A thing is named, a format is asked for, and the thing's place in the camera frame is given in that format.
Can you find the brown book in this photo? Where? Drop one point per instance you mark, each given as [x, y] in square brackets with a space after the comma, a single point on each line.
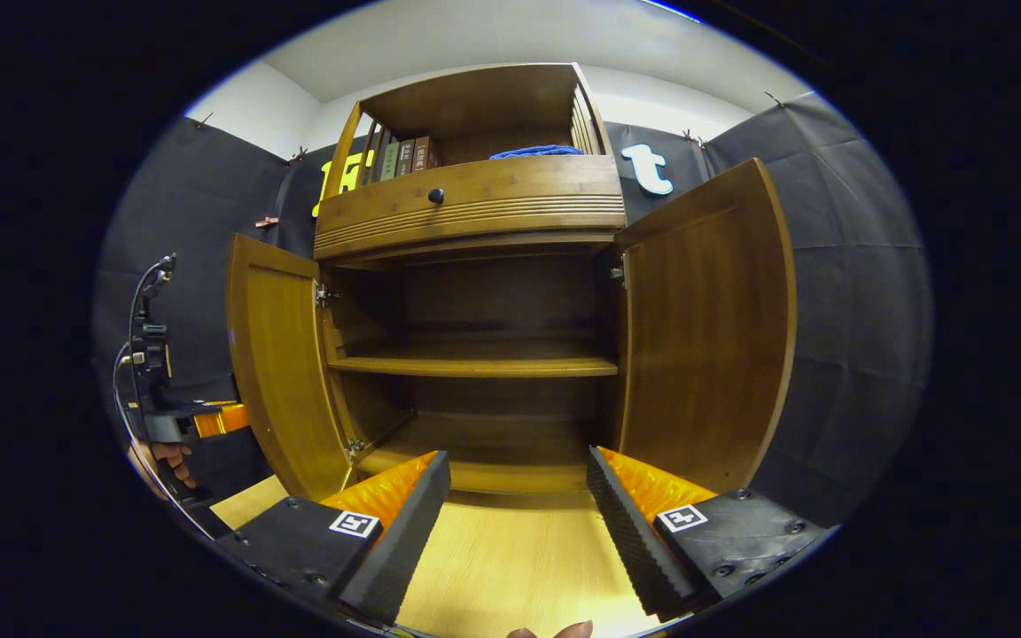
[425, 154]

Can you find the black round drawer knob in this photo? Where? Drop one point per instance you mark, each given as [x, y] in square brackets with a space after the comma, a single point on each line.
[435, 196]

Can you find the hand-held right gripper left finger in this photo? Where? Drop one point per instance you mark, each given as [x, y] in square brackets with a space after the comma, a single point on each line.
[404, 540]

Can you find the black backdrop cloth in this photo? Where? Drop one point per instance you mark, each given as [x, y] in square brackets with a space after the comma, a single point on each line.
[847, 292]

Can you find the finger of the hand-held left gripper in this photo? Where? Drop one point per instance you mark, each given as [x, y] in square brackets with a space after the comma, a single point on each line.
[222, 420]

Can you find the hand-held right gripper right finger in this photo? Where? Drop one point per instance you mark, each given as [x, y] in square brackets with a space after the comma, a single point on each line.
[630, 540]

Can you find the grey book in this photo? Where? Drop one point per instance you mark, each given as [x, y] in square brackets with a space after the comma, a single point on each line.
[405, 158]

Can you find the blue folded towel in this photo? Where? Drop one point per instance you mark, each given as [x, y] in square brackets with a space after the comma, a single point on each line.
[537, 151]

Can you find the wooden shoe cabinet door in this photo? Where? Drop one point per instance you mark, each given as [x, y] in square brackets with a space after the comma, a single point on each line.
[276, 363]
[705, 328]

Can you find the wooden inner shelf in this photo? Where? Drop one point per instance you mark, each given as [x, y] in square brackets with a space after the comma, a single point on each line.
[475, 365]

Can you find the wooden cabinet drawer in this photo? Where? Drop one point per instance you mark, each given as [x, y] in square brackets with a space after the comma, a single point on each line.
[528, 195]

